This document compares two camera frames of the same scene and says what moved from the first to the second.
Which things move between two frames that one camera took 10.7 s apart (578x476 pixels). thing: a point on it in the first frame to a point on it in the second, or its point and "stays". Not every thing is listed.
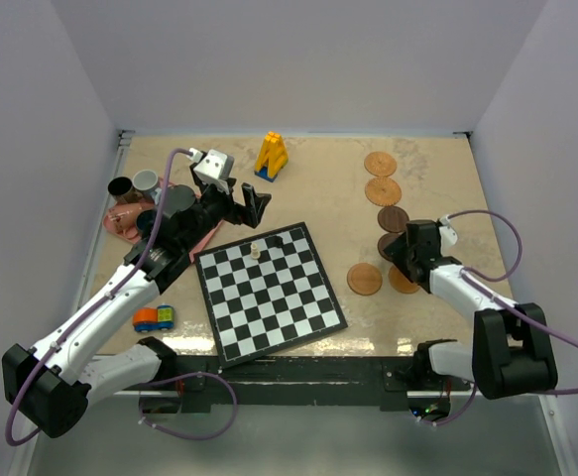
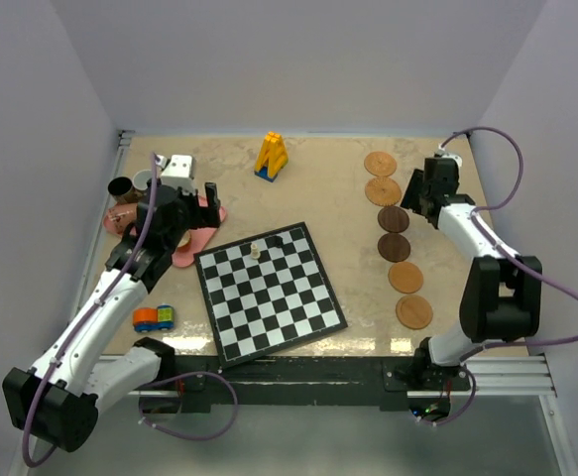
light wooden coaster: [364, 279] to [413, 311]
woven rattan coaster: [380, 164] stays
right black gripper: [396, 250] to [409, 199]
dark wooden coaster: [393, 219] stays
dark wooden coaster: [384, 242] stays
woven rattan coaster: [383, 191] stays
